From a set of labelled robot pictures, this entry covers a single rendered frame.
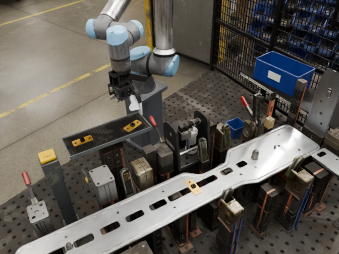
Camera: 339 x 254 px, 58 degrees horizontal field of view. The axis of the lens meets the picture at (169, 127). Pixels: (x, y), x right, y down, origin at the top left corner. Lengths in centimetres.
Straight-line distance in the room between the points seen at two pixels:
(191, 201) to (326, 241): 69
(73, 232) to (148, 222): 28
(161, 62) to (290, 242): 105
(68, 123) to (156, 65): 204
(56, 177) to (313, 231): 120
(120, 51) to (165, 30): 45
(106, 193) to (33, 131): 232
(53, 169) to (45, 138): 203
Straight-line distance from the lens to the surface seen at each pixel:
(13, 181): 304
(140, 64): 163
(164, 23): 153
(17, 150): 334
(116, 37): 113
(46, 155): 134
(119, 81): 120
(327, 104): 163
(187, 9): 401
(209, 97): 241
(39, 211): 129
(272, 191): 138
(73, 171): 190
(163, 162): 137
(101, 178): 125
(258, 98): 151
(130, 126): 138
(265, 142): 158
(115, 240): 121
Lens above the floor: 201
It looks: 39 degrees down
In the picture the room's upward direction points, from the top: 2 degrees counter-clockwise
